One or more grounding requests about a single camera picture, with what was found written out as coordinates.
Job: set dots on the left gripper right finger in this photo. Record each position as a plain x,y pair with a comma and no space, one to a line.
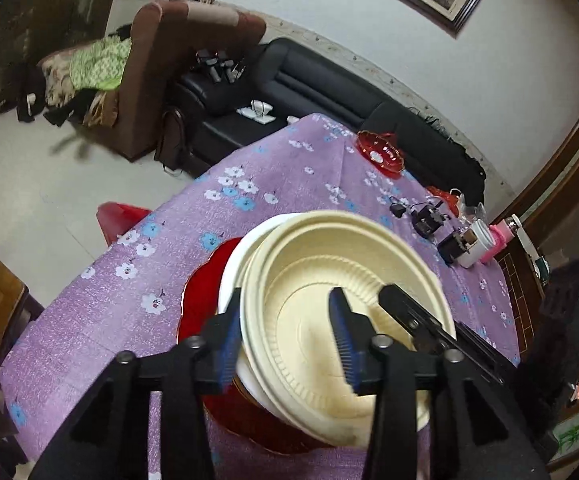
474,433

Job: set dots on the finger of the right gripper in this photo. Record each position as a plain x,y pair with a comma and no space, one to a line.
427,333

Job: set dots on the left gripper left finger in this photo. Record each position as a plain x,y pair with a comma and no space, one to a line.
106,434

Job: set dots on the large red glass plate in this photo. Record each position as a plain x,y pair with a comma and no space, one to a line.
225,400

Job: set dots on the cream plastic bowl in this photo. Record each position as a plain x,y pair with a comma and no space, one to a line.
309,310

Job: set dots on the white paper bowl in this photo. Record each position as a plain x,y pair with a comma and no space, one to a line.
233,277

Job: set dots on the dark jar with cork lid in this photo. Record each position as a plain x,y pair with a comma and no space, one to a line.
452,247

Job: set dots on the white plastic jar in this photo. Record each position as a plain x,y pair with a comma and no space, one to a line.
478,240

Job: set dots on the small black jar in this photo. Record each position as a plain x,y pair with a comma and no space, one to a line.
428,220

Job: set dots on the pink thermos with knit sleeve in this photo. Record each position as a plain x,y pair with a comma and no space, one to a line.
502,232

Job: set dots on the purple floral tablecloth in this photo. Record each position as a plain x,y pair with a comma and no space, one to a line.
164,271

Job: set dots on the small red glass dish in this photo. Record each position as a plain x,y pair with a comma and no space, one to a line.
381,150

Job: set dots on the black leather sofa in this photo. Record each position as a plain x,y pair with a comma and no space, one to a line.
211,117

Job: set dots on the green floral blanket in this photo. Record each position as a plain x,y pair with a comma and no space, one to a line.
101,65

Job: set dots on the brown armchair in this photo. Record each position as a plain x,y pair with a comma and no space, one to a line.
166,36

